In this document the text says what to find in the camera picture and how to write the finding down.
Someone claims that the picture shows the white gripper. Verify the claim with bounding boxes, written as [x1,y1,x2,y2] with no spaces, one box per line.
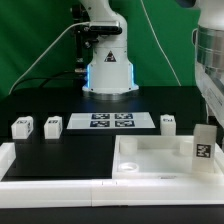
[193,28,224,128]

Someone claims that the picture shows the white square table top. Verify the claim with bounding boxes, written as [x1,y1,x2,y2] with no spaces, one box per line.
[112,135,224,180]

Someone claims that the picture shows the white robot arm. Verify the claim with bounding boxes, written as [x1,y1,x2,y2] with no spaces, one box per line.
[79,0,224,127]

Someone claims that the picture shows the white marker sheet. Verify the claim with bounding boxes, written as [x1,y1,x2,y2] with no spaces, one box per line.
[67,112,155,130]

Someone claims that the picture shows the white U-shaped fence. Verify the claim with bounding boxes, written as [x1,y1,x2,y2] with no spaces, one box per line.
[0,143,224,208]

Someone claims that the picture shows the black mounted camera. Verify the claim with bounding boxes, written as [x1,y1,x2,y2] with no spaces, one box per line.
[89,21,122,35]

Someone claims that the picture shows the white cable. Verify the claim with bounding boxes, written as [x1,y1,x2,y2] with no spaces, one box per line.
[8,0,183,96]

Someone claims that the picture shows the black cable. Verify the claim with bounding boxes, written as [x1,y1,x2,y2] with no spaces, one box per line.
[13,70,88,91]

